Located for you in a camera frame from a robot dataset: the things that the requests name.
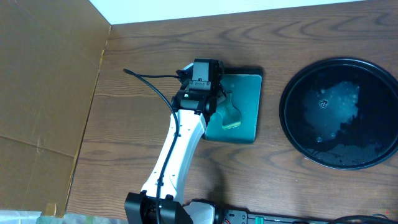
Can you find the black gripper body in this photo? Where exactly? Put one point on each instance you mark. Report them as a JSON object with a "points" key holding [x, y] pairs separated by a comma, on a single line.
{"points": [[222, 93]]}

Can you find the brown cardboard panel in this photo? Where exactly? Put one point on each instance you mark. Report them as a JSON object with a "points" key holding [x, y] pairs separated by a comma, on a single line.
{"points": [[50, 60]]}

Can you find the round black tray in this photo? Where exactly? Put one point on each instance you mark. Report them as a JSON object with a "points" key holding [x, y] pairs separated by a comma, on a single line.
{"points": [[341, 113]]}

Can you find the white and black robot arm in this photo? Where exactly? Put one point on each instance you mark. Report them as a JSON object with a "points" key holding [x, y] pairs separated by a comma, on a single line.
{"points": [[161, 197]]}

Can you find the rectangular black water tray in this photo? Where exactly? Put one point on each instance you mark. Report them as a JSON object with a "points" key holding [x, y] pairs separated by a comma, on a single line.
{"points": [[245, 84]]}

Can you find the yellow green scrubbing sponge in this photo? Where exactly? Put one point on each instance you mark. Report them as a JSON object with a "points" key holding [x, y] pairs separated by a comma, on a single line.
{"points": [[230, 116]]}

